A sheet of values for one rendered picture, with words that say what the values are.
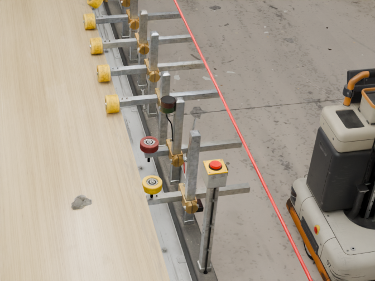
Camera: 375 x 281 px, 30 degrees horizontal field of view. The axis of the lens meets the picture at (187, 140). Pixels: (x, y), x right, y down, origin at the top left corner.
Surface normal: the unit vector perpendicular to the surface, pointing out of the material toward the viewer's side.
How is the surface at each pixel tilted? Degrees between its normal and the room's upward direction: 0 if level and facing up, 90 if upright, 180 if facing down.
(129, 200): 0
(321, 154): 90
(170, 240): 0
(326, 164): 90
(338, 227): 0
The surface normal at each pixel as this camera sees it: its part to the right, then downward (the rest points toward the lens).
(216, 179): 0.24, 0.62
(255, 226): 0.06, -0.78
